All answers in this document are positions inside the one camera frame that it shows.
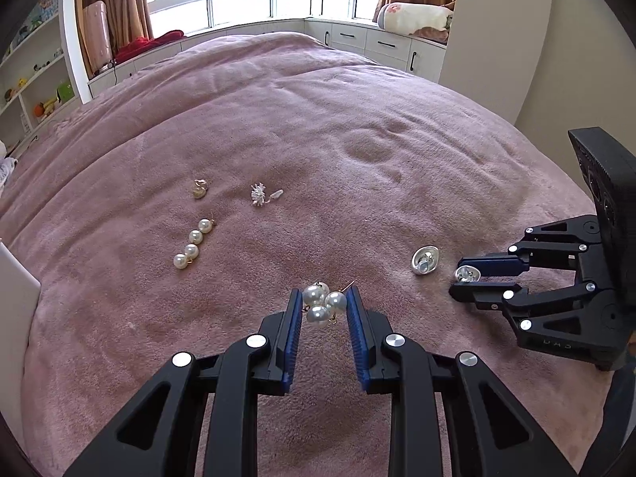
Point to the orange plush toy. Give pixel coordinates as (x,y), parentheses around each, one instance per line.
(38,109)

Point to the green plush toy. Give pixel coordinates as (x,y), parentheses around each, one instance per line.
(65,93)

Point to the white toy shelf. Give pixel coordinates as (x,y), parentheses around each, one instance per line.
(35,64)

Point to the pearl strand earring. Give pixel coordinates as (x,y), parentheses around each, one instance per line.
(192,245)

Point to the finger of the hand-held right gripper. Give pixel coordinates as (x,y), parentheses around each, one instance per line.
(489,264)
(497,297)

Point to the pink suitcase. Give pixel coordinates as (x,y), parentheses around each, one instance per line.
(97,35)

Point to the plush toy pillow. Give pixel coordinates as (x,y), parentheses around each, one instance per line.
(412,16)

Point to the white board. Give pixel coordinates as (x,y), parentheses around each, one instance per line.
(15,328)

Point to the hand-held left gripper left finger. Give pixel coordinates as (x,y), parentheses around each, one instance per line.
(294,323)

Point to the white window bench cabinet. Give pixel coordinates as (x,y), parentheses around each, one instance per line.
(357,42)

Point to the large silver earring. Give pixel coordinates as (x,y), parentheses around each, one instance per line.
(425,260)

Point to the pink plush blanket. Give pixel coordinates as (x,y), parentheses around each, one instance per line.
(308,149)

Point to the red cloth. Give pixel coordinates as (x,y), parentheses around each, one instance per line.
(144,44)

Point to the gold heart earring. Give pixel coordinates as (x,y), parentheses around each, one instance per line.
(199,190)

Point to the white flower earring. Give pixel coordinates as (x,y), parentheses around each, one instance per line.
(259,195)

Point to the white cloth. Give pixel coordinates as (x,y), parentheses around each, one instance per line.
(7,169)

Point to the pearl cluster earring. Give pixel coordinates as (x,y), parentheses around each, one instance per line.
(322,304)

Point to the small silver earring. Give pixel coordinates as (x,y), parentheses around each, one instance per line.
(467,274)

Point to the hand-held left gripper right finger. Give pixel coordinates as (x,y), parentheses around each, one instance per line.
(356,325)

